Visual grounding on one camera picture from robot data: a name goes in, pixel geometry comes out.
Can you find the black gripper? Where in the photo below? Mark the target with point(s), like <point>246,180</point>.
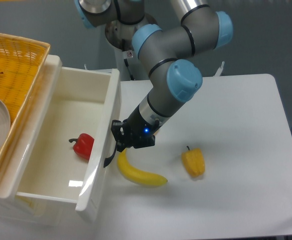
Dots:
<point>139,132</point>

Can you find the white top drawer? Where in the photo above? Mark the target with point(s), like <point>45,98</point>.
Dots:
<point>65,166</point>

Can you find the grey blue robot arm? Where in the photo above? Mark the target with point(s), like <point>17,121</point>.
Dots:
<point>163,54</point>

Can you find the white drawer cabinet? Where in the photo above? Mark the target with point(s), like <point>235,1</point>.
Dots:
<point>17,156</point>

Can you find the yellow banana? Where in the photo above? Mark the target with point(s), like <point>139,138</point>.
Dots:
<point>138,176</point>

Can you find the red bell pepper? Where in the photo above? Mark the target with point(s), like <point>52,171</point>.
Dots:
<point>83,145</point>

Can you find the yellow bell pepper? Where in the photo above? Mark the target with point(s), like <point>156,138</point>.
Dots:
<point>193,162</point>

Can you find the yellow woven basket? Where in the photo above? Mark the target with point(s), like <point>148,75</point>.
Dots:
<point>21,61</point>

